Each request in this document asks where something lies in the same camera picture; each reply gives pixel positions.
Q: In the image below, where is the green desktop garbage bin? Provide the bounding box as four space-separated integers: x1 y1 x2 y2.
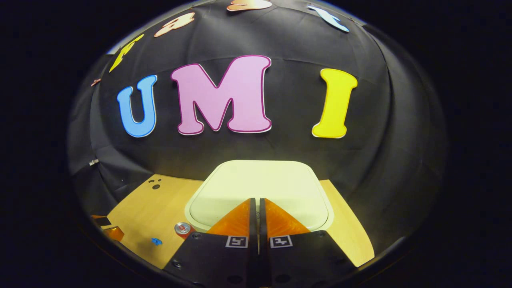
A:
184 160 334 232

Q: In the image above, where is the wooden desktop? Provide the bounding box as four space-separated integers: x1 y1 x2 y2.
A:
106 173 376 270

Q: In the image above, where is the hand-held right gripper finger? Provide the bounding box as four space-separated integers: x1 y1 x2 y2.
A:
259 198 358 288
163 198 259 288

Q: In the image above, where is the black backdrop cloth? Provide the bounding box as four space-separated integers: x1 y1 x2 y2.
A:
67 0 448 248

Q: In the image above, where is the red pop can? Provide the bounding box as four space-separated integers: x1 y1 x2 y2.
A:
174 222 196 240

